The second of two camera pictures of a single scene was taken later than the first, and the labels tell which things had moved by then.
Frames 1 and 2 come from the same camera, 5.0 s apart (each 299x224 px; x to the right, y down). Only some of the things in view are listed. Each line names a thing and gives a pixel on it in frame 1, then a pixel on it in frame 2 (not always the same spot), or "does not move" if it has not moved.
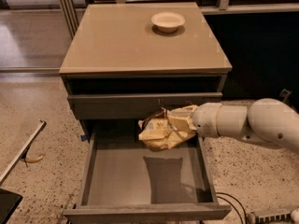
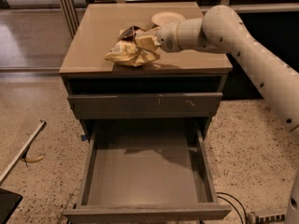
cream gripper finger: x=186 y=111 → x=152 y=32
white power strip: x=291 y=217 does not move
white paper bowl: x=167 y=21 does not move
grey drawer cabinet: x=125 y=61 does not move
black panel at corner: x=8 y=203 does not move
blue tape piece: x=83 y=137 does not move
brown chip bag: x=157 y=133 → x=126 y=50
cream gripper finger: x=181 y=124 → x=148 y=43
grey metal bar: x=40 y=127 does not move
